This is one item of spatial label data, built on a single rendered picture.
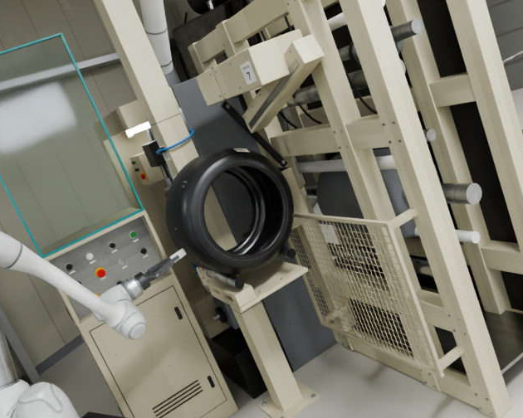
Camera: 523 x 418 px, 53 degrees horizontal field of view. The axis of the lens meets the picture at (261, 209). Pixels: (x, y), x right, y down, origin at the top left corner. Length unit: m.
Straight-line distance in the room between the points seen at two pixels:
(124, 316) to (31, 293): 3.26
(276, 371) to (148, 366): 0.68
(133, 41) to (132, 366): 1.62
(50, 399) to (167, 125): 1.29
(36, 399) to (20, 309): 3.35
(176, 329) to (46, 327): 2.58
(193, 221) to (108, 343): 0.95
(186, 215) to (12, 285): 3.23
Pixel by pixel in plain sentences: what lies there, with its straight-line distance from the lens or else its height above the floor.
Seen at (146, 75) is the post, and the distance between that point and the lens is 2.56.
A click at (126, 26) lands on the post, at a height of 2.10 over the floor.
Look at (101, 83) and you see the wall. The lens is 6.10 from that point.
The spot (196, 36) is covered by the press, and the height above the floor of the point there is 2.34.
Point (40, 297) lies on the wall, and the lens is 5.33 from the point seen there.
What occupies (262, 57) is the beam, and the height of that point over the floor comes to 1.73.
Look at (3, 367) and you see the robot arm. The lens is 2.11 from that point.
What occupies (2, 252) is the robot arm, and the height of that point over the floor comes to 1.46.
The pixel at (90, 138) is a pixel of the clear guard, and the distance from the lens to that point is 2.78.
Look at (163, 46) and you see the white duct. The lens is 3.07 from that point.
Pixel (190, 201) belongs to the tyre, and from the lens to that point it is 2.18.
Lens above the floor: 1.66
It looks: 13 degrees down
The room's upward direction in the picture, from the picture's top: 22 degrees counter-clockwise
